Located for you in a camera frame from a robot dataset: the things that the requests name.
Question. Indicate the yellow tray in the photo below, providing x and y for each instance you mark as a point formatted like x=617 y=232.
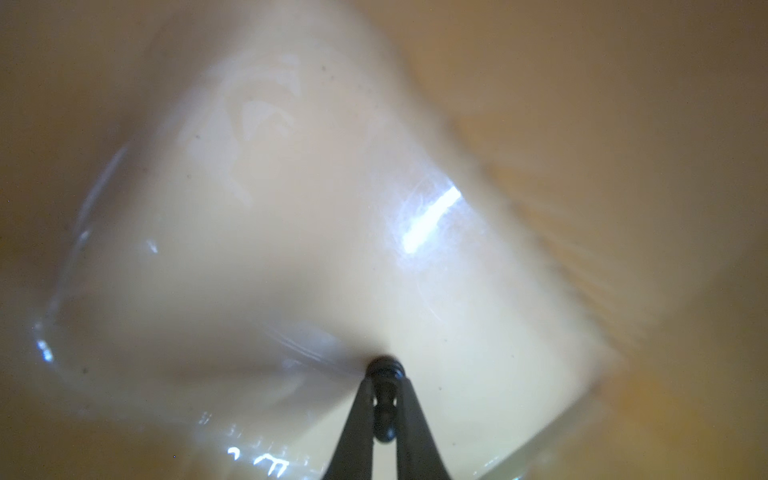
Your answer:
x=215 y=214

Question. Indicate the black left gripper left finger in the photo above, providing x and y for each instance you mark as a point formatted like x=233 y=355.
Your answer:
x=353 y=455

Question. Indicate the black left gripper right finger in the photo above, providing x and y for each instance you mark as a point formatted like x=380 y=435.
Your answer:
x=417 y=455

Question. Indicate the black chess pawn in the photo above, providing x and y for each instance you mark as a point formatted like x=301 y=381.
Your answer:
x=385 y=372

